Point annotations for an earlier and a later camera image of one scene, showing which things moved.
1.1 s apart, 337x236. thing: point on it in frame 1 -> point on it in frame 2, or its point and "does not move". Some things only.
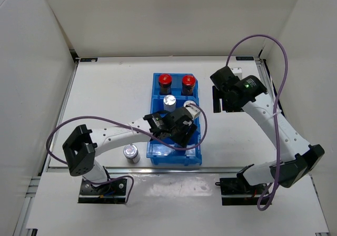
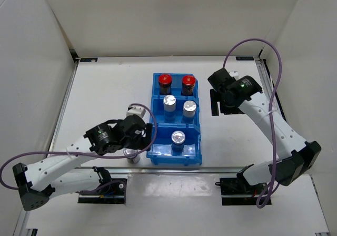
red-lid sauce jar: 165,81 does not move
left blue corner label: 88,59 does not move
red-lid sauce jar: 188,84 does not move
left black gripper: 179,139 -> 141,140
